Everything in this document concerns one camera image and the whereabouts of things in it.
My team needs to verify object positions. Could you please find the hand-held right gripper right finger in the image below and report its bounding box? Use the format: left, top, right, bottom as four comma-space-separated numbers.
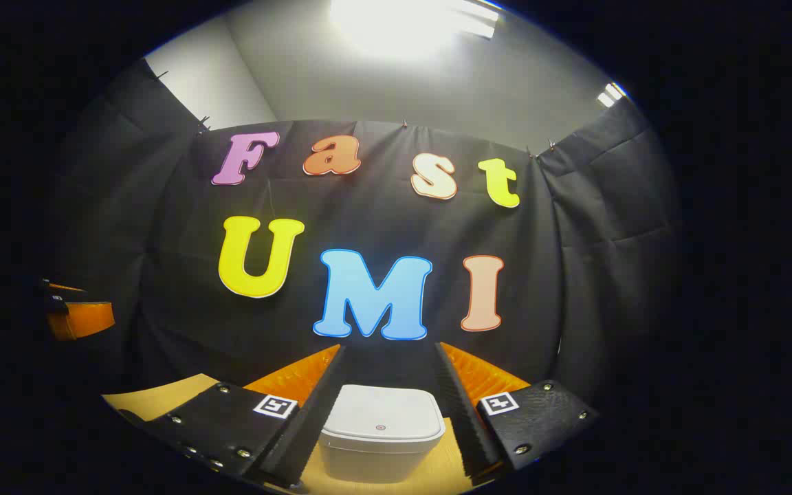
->
435, 342, 601, 481

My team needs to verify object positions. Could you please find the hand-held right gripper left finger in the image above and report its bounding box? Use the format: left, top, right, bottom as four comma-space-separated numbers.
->
121, 344, 347, 487

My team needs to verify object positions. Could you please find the white desktop garbage bin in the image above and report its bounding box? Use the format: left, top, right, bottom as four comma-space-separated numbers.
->
318, 384, 446, 484

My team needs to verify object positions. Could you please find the wooden desktop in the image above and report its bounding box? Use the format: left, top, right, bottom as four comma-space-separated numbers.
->
102, 373, 479, 495

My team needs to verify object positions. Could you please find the ceiling light panel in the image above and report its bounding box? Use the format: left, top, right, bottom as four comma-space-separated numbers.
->
597, 82, 627, 109

